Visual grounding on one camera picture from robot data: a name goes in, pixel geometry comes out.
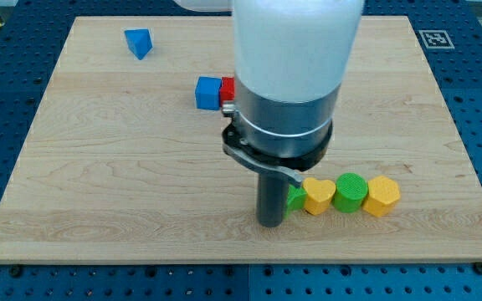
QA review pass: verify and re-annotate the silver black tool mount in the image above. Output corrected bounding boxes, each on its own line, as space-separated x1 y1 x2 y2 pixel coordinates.
222 79 340 187

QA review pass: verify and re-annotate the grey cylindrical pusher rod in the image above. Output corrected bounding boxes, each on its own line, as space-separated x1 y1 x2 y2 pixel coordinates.
256 175 289 227

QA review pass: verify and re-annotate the green star block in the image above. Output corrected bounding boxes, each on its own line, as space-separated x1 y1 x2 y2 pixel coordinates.
285 185 307 217

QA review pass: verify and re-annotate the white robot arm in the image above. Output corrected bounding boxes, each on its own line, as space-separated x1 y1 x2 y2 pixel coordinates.
175 0 364 227

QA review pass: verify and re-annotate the yellow heart block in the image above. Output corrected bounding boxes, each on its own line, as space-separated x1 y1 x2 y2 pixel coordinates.
302 177 336 216

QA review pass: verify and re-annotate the red block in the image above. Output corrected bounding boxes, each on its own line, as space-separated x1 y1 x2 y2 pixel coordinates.
219 77 235 107

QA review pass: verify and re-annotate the green cylinder block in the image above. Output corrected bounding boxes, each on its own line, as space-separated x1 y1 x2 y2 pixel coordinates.
332 173 368 213

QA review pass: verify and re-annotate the blue cube block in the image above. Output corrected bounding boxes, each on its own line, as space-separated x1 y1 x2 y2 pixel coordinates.
195 76 222 110

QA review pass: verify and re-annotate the yellow hexagon block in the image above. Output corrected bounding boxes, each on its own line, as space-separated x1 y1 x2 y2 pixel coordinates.
362 176 401 217

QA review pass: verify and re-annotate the wooden board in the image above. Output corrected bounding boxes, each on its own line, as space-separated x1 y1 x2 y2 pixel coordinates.
0 16 482 265

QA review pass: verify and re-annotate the fiducial marker tag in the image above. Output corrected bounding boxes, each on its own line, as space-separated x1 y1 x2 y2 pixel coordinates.
418 29 454 49

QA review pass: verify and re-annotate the blue triangle block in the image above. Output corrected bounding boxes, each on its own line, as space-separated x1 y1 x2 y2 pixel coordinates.
124 28 153 60

